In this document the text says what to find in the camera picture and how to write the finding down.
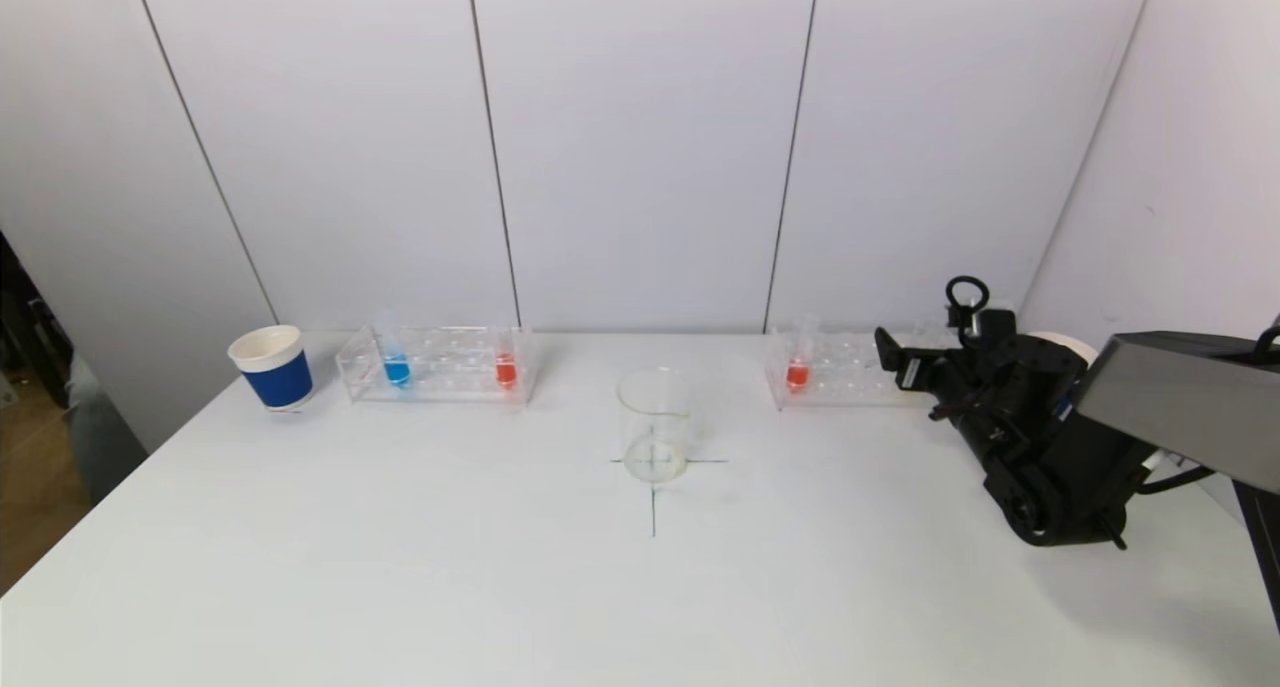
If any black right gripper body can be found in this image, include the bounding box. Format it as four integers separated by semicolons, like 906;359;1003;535
894;347;973;410

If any clear acrylic test tube rack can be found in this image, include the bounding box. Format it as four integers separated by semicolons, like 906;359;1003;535
335;325;536;406
765;325;951;411

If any test tube with red pigment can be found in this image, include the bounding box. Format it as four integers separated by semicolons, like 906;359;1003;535
785;314;823;395
493;322;519;391

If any clear glass beaker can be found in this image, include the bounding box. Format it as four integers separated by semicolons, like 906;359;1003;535
615;367;693;486

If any test tube with blue pigment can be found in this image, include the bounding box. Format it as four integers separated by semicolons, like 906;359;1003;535
375;312;413;390

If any blue white paper cup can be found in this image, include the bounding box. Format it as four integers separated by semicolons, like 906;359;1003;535
227;325;316;413
1025;330;1101;368

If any seated person in grey trousers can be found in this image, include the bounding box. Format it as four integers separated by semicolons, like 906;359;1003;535
0;229;149;503

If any black looped camera cable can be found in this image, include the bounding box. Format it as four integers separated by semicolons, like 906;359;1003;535
945;275;991;333

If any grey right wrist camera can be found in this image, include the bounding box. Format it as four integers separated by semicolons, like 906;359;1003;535
945;305;1019;343

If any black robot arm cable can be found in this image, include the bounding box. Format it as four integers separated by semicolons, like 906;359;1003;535
1138;465;1217;498

